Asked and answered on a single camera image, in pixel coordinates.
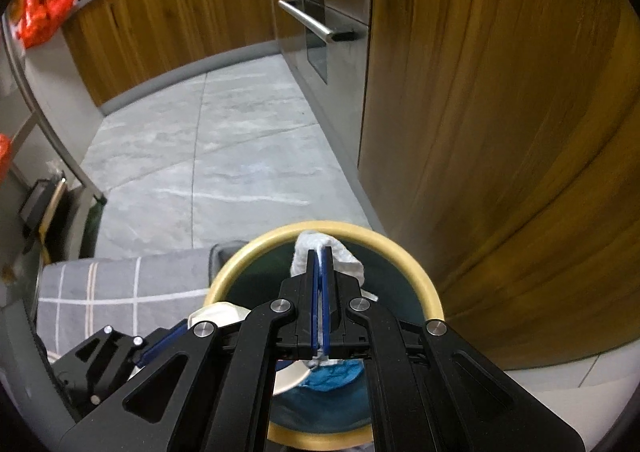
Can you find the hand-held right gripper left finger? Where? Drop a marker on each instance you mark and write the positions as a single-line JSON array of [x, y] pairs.
[[312, 297]]

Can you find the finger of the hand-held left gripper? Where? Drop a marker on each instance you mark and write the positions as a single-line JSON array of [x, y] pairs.
[[160, 343]]

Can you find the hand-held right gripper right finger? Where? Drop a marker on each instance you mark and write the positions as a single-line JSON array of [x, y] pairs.
[[327, 297]]

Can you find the white tissue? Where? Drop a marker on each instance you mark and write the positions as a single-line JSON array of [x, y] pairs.
[[345, 259]]

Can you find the red printed paper cup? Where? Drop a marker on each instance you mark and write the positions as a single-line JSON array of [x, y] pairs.
[[220, 314]]

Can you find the blue face mask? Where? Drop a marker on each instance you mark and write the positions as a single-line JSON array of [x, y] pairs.
[[335, 377]]

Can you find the teal bin with yellow rim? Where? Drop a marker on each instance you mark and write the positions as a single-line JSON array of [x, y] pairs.
[[400, 257]]

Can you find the grey checked mat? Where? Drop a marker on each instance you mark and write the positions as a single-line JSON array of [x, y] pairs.
[[115, 292]]

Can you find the dark green cloth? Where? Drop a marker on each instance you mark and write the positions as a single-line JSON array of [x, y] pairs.
[[95, 227]]

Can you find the black tray with wooden edge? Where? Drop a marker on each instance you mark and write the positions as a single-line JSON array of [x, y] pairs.
[[42, 199]]

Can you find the grey metal shelf rack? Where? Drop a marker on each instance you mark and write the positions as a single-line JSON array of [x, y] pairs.
[[67, 160]]

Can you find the tall wooden cabinet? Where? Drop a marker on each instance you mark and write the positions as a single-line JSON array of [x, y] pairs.
[[490, 132]]

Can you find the orange plastic bag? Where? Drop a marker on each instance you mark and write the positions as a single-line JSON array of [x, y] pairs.
[[4, 155], [42, 7]]

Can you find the low wooden cabinets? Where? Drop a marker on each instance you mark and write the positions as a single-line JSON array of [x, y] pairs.
[[165, 22]]

